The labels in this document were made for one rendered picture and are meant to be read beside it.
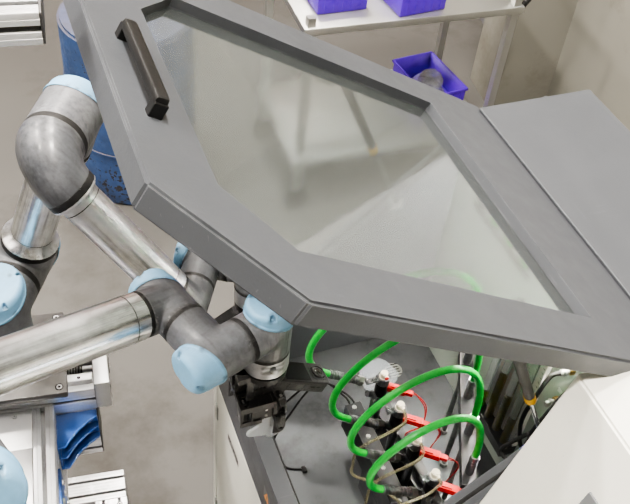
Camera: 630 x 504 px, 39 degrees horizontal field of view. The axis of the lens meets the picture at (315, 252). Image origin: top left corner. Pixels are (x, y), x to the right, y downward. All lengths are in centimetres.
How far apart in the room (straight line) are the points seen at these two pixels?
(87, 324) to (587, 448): 75
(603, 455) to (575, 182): 62
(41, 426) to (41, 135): 73
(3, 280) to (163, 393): 143
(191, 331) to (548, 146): 89
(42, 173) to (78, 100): 16
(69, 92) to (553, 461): 101
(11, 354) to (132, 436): 187
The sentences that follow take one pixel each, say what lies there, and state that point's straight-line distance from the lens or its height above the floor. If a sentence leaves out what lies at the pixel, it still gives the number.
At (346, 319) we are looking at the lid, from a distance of 99.
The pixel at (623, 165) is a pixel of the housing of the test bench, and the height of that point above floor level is 150.
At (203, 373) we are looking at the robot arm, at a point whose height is 156.
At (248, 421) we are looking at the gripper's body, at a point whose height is 134.
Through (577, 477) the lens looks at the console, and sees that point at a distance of 144.
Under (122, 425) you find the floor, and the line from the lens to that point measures 312.
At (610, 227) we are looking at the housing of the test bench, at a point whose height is 150.
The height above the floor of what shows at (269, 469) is 95.
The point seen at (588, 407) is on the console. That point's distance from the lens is 139.
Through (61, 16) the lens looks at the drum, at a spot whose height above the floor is 77.
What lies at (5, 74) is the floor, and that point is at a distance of 466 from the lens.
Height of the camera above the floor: 260
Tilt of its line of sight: 45 degrees down
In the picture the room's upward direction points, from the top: 7 degrees clockwise
